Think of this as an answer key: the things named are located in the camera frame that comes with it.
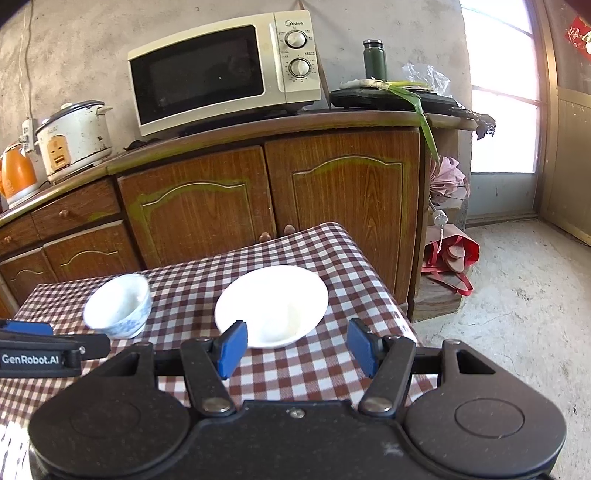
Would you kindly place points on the narrow wooden drawer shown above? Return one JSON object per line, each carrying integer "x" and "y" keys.
{"x": 18, "y": 235}

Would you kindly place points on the clear plastic bag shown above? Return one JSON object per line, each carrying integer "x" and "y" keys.
{"x": 429, "y": 76}

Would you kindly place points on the white rice cooker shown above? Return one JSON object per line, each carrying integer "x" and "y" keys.
{"x": 78, "y": 138}

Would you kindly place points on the pink cloth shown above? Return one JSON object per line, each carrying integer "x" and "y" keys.
{"x": 445, "y": 177}

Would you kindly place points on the small black cloth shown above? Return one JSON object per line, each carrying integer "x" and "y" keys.
{"x": 138, "y": 144}

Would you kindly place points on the orange electric kettle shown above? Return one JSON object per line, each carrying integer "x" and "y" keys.
{"x": 18, "y": 173}

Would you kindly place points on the plain white shallow bowl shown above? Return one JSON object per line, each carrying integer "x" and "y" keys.
{"x": 272, "y": 300}

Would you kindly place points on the dark cloth scrap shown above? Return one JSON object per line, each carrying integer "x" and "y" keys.
{"x": 485, "y": 124}

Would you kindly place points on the cream microwave oven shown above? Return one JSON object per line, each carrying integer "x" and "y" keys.
{"x": 198, "y": 74}

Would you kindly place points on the red paper decoration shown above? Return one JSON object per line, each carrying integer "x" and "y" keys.
{"x": 579, "y": 32}

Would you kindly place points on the beige metal door panel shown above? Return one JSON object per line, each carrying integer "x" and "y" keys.
{"x": 572, "y": 161}

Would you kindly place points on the small round white object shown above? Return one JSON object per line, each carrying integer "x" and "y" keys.
{"x": 441, "y": 217}

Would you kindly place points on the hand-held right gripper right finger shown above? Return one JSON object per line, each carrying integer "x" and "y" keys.
{"x": 362, "y": 350}

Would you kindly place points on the brown checkered tablecloth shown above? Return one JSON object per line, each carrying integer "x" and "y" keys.
{"x": 323, "y": 258}

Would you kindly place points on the green onion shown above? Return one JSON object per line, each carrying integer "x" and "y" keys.
{"x": 364, "y": 84}

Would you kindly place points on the tan slipper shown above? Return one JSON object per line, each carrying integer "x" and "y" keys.
{"x": 455, "y": 258}

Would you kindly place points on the red bag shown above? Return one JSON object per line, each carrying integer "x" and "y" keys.
{"x": 468, "y": 249}

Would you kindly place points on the green thermos bottle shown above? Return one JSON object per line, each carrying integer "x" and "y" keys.
{"x": 375, "y": 62}

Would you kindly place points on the blue patterned white bowl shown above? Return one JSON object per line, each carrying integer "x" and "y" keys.
{"x": 124, "y": 318}

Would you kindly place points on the wooden two-door cabinet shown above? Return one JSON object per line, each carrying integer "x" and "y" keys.
{"x": 323, "y": 184}

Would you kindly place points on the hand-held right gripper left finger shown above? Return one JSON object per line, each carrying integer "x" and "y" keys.
{"x": 233, "y": 348}

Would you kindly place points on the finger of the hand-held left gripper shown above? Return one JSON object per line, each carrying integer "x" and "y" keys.
{"x": 94, "y": 345}
{"x": 27, "y": 327}

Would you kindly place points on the glass panel door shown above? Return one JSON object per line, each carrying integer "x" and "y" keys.
{"x": 503, "y": 138}

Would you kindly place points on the wooden block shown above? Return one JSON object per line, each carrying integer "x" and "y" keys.
{"x": 434, "y": 300}

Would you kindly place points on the white power strip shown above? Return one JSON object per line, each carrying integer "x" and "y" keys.
{"x": 28, "y": 134}

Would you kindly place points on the wide wooden drawer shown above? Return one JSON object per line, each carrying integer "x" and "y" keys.
{"x": 83, "y": 207}

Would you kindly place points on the wooden cabinet door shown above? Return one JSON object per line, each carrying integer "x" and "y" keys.
{"x": 346, "y": 194}
{"x": 23, "y": 277}
{"x": 92, "y": 254}
{"x": 198, "y": 207}

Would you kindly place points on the black flat cooktop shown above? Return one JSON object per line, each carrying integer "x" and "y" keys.
{"x": 369, "y": 99}

